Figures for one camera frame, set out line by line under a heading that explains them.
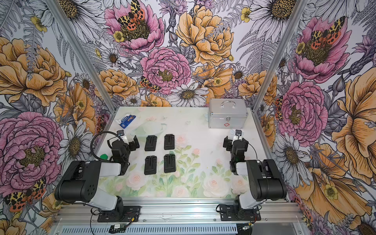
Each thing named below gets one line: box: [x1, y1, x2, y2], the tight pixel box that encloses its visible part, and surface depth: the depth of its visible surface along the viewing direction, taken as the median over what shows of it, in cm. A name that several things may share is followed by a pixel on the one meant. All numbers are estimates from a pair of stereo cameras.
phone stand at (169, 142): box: [164, 133, 175, 150], surface depth 102 cm
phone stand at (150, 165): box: [143, 155, 158, 176], surface depth 91 cm
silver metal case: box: [208, 98, 249, 130], surface depth 104 cm
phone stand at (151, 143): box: [144, 135, 158, 152], surface depth 102 cm
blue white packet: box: [118, 114, 137, 129], surface depth 114 cm
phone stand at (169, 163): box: [163, 153, 176, 174], surface depth 91 cm
